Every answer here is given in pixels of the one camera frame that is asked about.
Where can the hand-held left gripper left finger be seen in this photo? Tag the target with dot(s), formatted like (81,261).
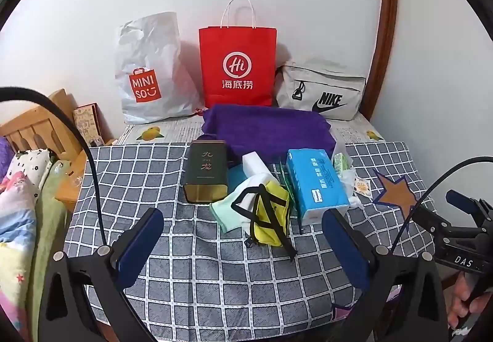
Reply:
(140,245)

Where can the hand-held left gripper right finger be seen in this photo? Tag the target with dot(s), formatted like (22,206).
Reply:
(344,249)

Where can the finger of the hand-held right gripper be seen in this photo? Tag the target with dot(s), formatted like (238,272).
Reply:
(433,220)
(462,201)

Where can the translucent white mesh pouch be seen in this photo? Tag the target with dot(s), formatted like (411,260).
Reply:
(350,184)

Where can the small orange print sachet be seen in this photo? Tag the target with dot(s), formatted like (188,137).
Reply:
(362,186)

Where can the dark green wet wipe packet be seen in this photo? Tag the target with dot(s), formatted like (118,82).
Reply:
(287,188)

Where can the light green tissue pack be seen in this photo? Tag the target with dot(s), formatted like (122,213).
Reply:
(341,163)

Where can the white sponge block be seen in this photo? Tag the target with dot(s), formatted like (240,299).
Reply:
(254,165)

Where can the person's right hand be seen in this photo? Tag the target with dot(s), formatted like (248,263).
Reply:
(472,299)

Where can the blue tissue pack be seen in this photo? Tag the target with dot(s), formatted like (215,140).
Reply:
(316,188)

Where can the grey checked blanket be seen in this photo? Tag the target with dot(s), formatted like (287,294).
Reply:
(200,280)

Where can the wooden nightstand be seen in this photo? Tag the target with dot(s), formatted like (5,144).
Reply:
(71,192)

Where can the green blanket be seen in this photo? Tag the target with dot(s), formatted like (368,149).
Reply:
(50,219)

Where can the dark green tin box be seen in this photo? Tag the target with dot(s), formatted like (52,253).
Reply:
(204,172)

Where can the blue cloth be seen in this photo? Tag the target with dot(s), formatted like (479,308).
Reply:
(235,178)

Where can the fruit print bed sheet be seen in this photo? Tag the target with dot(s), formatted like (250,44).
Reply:
(169,132)

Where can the pastel cartoon blanket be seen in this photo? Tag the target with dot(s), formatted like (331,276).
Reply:
(15,219)

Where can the printed cardboard box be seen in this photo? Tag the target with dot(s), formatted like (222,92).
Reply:
(86,122)

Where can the white floral pillow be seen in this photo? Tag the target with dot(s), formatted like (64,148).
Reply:
(29,165)

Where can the purple towel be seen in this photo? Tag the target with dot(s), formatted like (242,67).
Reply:
(269,126)

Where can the wooden headboard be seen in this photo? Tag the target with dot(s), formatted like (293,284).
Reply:
(34,126)

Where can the purple plush toy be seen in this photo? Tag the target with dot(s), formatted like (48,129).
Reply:
(5,157)

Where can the grey waist bag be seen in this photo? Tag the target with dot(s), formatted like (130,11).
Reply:
(327,84)

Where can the white plastic shopping bag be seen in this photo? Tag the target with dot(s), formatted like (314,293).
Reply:
(154,53)

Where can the red paper bag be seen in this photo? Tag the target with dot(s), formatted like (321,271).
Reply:
(238,42)

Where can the brown wooden door frame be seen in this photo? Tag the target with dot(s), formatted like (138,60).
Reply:
(387,18)

